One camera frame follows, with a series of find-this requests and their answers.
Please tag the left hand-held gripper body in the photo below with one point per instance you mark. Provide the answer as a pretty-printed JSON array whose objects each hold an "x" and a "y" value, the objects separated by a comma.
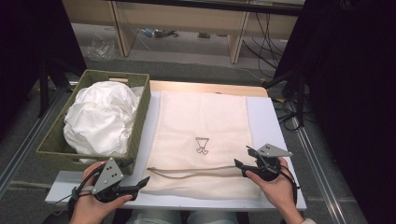
[{"x": 107, "y": 177}]

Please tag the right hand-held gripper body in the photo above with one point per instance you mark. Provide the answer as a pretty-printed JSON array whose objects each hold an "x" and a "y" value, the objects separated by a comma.
[{"x": 267, "y": 168}]

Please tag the green woven basket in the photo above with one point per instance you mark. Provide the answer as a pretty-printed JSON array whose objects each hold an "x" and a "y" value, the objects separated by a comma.
[{"x": 140, "y": 124}]

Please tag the white cloth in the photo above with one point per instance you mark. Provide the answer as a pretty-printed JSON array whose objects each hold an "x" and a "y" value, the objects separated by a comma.
[{"x": 99, "y": 118}]

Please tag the cream mesh laundry bag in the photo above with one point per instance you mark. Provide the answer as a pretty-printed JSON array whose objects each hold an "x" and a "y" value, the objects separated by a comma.
[{"x": 202, "y": 118}]

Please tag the person's right hand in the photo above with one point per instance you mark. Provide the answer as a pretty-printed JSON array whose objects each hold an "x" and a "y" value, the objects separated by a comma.
[{"x": 280, "y": 193}]

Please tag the person's left hand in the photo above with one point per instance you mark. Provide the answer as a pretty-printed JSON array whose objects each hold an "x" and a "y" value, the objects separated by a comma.
[{"x": 90, "y": 210}]

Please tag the person's left leg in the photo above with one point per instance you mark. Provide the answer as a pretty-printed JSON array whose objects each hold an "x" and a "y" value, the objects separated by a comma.
[{"x": 155, "y": 218}]

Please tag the person's leg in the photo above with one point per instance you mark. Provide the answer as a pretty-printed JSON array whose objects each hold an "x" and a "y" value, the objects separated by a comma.
[
  {"x": 211, "y": 218},
  {"x": 155, "y": 218}
]

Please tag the person's right leg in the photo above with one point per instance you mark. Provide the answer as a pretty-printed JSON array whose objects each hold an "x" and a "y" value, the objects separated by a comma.
[{"x": 211, "y": 218}]

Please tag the black metal stand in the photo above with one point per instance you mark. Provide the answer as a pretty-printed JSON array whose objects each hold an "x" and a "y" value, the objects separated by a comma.
[
  {"x": 300, "y": 99},
  {"x": 43, "y": 93}
]

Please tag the black curtain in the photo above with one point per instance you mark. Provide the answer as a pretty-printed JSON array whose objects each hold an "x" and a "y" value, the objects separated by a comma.
[{"x": 351, "y": 93}]

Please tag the clear plastic bag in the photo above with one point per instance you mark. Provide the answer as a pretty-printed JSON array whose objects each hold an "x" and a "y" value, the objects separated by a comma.
[{"x": 99, "y": 48}]

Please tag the blue floor item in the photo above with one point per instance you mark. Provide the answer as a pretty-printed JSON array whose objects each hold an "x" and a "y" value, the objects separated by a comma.
[{"x": 146, "y": 32}]

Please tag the light wooden desk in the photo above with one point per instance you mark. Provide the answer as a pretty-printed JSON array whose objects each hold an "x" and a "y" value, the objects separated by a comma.
[{"x": 186, "y": 18}]

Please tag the metal floor rail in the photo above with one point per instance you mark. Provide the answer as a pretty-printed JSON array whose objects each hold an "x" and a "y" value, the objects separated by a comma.
[
  {"x": 317, "y": 174},
  {"x": 28, "y": 146}
]

